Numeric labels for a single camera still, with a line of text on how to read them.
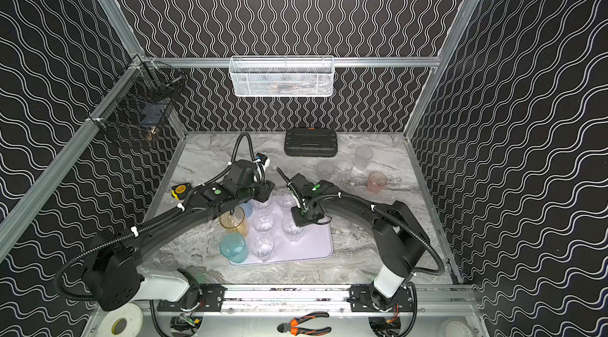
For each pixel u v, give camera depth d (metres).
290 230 0.88
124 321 0.71
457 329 0.70
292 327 0.69
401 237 0.45
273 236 0.86
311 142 1.10
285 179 0.71
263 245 0.85
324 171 1.06
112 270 0.42
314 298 0.76
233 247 0.81
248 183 0.65
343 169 1.06
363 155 1.01
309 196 0.63
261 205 0.94
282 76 1.30
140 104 0.97
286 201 0.95
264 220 0.85
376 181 1.01
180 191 0.96
